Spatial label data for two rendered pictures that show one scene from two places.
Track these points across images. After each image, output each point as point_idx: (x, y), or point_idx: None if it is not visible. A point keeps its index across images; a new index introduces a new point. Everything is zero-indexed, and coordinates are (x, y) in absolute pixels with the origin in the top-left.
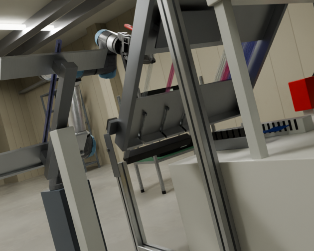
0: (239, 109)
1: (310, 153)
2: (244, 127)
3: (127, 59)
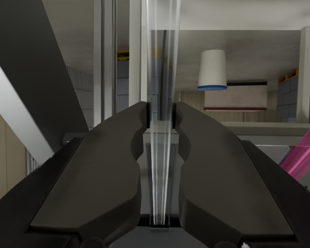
0: (129, 28)
1: (143, 9)
2: (129, 12)
3: (17, 133)
